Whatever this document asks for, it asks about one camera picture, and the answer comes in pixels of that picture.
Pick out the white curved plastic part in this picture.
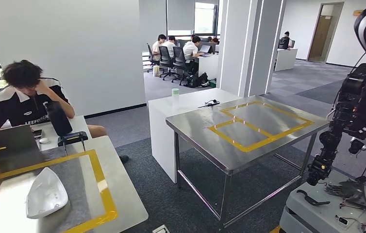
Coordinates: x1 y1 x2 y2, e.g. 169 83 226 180
26 166 69 220

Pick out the white workbench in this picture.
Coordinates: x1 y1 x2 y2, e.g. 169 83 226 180
0 135 149 233

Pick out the stainless steel table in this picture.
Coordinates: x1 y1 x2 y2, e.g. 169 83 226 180
165 95 330 230

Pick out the white cup green lid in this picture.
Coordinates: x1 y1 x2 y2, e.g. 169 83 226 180
171 88 181 109

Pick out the white table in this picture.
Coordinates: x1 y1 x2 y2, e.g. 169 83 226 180
148 88 242 184

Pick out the black backpack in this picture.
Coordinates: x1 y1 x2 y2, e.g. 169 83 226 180
185 73 200 89
198 72 210 88

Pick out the white desk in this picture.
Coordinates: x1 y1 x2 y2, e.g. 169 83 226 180
274 48 299 72
30 115 93 152
197 52 219 81

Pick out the black office chair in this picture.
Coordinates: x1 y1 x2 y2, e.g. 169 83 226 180
146 43 160 74
158 45 180 82
172 46 193 86

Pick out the grey roller blind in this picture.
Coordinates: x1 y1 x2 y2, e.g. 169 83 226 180
166 0 196 32

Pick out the black device on stand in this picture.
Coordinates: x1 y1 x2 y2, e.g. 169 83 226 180
57 131 89 157

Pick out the white floor socket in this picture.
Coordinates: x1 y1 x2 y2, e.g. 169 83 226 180
151 224 171 233

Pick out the black flask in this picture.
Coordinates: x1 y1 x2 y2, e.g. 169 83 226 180
44 100 74 137

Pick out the black curved tool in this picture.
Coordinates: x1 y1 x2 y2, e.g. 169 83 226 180
296 189 331 207

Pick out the brown door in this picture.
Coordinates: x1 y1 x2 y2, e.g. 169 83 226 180
307 1 345 64

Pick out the grey equipment cart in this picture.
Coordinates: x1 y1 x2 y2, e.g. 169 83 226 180
279 169 366 233

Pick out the grey laptop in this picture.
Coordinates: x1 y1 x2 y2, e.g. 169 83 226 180
0 124 45 173

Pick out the detached dark robot hand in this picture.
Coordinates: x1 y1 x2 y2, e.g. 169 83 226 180
324 173 366 210

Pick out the black humanoid robot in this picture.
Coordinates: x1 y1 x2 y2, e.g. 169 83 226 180
305 0 366 194

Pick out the black cable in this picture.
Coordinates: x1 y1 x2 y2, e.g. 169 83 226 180
198 99 221 109

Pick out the small device with cable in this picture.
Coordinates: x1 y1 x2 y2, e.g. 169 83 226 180
335 214 366 233

